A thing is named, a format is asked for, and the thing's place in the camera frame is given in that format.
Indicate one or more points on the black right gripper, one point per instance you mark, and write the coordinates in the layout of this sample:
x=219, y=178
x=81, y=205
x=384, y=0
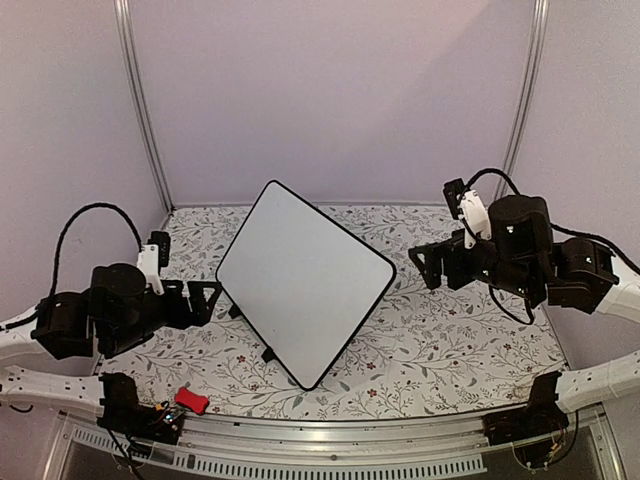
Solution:
x=433, y=252

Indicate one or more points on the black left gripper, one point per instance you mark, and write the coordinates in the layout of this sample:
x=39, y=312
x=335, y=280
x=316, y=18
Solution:
x=200, y=315

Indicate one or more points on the red whiteboard eraser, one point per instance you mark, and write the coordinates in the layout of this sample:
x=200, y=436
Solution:
x=194, y=402

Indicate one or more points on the white whiteboard black frame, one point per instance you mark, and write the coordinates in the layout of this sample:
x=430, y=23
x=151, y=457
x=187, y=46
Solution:
x=304, y=283

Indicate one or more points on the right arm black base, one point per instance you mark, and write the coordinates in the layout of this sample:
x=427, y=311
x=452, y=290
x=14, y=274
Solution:
x=540, y=422

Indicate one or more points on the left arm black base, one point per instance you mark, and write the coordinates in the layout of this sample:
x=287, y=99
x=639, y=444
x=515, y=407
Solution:
x=123, y=412

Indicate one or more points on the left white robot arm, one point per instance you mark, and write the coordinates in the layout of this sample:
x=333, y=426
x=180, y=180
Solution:
x=120, y=311

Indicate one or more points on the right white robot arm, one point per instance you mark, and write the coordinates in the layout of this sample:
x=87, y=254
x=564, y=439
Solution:
x=509, y=246

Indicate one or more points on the black whiteboard stand foot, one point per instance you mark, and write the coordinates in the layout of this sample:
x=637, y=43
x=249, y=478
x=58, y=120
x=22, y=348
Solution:
x=234, y=312

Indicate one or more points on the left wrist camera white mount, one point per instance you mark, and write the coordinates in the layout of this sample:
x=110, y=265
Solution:
x=153, y=257

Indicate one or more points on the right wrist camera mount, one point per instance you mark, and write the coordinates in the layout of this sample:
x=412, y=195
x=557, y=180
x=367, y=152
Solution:
x=467, y=207

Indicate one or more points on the aluminium front rail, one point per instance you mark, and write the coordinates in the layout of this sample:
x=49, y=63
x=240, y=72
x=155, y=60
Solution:
x=438, y=446

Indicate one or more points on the right aluminium frame post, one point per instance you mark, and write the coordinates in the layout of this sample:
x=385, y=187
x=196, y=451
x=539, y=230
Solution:
x=531, y=71

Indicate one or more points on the aluminium frame post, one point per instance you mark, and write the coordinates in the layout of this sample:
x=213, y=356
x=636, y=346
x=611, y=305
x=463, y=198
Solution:
x=531, y=71
x=133, y=70

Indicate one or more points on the left aluminium frame post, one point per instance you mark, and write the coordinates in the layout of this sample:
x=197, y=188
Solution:
x=133, y=70

